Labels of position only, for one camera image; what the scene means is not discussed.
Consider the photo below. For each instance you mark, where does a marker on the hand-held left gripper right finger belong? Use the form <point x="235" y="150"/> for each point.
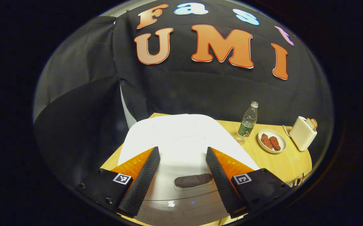
<point x="220" y="185"/>

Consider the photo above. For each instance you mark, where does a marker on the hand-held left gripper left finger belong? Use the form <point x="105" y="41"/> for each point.
<point x="144" y="185"/>

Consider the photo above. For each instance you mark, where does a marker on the white rice cooker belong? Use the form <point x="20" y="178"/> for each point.
<point x="181" y="138"/>

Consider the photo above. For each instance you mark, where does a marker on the clear chopstick holder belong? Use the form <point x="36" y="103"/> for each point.
<point x="296" y="180"/>

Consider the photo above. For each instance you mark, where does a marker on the white plate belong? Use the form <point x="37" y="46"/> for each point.
<point x="272" y="150"/>

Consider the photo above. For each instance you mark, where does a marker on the red meat piece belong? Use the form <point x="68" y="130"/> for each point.
<point x="266" y="141"/>
<point x="275" y="142"/>

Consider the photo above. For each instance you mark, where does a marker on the clear water bottle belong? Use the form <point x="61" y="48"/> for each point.
<point x="248" y="122"/>

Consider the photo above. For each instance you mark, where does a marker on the cream toaster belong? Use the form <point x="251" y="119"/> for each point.
<point x="301" y="135"/>

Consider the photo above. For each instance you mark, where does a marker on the black backdrop cloth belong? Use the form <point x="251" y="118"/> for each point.
<point x="200" y="84"/>

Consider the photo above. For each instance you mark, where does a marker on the toasted bread slice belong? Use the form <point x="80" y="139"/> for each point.
<point x="312" y="122"/>

